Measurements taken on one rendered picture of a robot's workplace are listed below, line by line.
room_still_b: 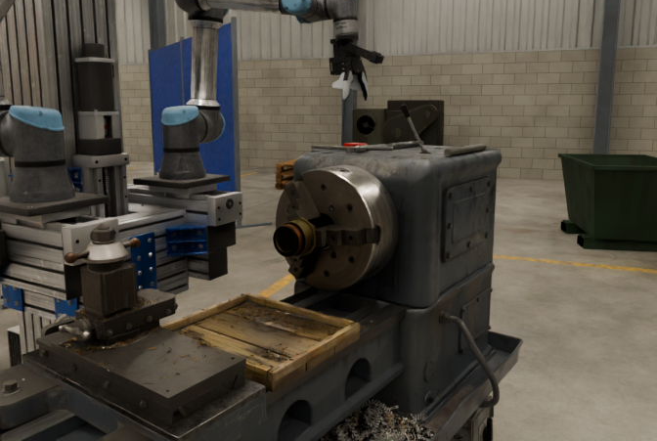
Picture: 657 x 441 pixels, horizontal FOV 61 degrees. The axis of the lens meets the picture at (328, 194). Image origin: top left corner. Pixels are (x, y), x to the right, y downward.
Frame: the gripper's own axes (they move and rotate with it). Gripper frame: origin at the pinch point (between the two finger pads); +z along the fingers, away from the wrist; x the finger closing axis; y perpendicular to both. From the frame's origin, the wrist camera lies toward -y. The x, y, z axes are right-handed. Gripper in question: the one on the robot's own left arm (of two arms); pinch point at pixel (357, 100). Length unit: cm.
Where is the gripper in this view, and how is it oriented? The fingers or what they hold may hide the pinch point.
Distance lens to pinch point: 177.1
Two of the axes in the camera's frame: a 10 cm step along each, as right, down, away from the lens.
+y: -8.6, 0.2, 5.0
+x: -5.0, 1.3, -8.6
